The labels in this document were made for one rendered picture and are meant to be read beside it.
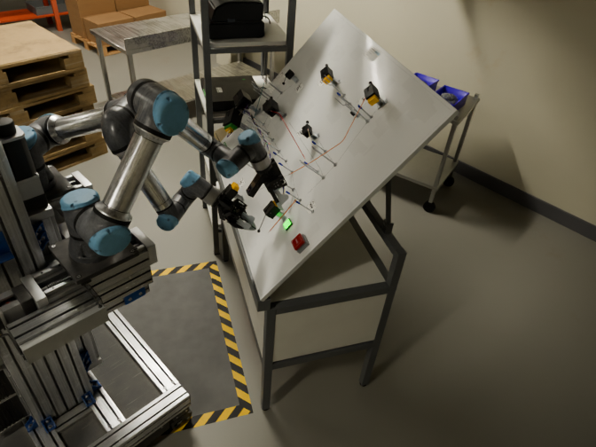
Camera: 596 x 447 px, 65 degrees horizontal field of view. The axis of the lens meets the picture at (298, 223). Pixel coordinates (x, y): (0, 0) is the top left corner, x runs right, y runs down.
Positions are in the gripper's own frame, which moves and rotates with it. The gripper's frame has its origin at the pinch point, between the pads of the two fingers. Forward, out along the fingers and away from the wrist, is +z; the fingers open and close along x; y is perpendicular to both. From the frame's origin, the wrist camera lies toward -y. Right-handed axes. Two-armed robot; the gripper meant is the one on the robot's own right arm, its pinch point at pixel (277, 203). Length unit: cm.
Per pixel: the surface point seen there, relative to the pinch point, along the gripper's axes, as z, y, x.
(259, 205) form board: 11.2, -7.4, 19.4
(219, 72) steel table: 88, 17, 370
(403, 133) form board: -17, 52, -20
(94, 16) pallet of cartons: 12, -85, 530
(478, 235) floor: 180, 129, 70
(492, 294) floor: 170, 100, 14
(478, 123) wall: 146, 188, 148
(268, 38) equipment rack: -23, 40, 101
